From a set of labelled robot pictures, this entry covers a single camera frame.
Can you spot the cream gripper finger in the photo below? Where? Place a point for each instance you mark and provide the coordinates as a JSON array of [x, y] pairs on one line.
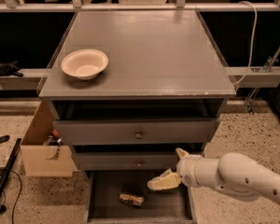
[[181, 153], [167, 180]]

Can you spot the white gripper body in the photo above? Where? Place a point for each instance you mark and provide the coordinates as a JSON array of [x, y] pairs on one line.
[[187, 171]]

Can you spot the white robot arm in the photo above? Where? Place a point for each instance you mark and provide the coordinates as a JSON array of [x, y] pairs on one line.
[[233, 174]]

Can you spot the grey bottom drawer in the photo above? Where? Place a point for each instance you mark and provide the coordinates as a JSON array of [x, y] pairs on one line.
[[172, 206]]

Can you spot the grey drawer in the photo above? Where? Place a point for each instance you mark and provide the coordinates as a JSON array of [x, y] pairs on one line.
[[172, 206], [125, 132], [125, 160]]

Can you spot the grey top drawer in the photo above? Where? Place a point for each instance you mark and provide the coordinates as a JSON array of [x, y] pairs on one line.
[[125, 132]]

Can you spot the grey drawer cabinet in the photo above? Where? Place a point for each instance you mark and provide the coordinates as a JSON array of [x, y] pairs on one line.
[[162, 66]]

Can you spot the grey middle drawer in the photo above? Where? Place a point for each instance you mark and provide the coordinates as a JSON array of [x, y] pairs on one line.
[[125, 160]]

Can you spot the items inside cardboard box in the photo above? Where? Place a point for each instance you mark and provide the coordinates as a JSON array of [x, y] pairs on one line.
[[53, 139]]

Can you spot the white paper bowl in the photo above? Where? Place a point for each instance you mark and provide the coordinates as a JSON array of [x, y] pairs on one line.
[[84, 64]]

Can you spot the cardboard box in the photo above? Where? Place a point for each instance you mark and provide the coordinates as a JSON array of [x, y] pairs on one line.
[[37, 158]]

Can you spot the metal railing beam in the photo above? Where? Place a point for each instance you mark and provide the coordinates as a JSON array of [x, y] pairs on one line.
[[208, 7]]

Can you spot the black pole on floor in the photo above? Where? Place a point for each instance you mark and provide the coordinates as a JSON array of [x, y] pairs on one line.
[[7, 170]]

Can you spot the black cloth on ledge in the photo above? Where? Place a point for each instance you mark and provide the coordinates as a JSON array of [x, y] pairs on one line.
[[10, 69]]

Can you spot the metal bracket strut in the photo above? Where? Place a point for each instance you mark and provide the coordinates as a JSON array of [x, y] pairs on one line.
[[264, 69]]

